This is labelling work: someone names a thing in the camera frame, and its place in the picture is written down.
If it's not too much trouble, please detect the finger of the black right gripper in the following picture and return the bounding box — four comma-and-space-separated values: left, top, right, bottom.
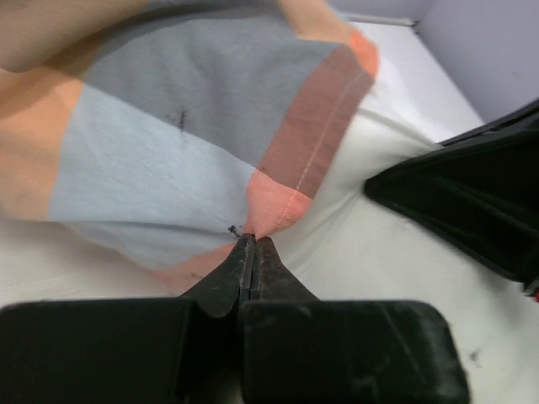
364, 101, 538, 295

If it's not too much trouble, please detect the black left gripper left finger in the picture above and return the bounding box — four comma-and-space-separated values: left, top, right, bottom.
1, 235, 255, 403

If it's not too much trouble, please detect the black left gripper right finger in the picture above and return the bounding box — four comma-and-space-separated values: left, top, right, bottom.
238, 237, 470, 403

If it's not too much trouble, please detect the white pillow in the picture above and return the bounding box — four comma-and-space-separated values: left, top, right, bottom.
273, 109, 538, 403

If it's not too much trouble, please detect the multicolour checked pillowcase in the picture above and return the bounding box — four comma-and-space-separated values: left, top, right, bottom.
1, 1, 380, 293

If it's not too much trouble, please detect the aluminium table frame rail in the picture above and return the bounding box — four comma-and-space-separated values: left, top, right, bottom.
344, 13, 418, 28

